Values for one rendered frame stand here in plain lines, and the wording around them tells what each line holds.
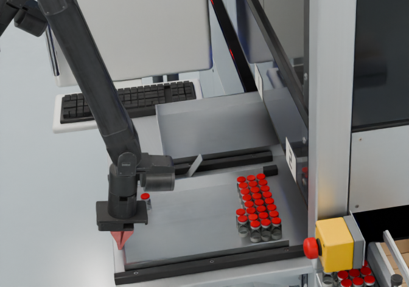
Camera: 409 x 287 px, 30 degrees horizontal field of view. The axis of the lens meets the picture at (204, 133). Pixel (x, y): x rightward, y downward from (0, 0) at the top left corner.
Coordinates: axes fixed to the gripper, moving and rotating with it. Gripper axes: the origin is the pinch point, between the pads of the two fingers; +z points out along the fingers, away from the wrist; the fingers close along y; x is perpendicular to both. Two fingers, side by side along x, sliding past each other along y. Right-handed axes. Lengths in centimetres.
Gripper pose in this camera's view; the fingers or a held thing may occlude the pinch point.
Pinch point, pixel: (120, 244)
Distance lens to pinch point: 161.5
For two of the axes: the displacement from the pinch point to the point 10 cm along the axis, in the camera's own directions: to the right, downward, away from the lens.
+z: -1.0, 8.4, 5.3
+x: -1.5, -5.4, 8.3
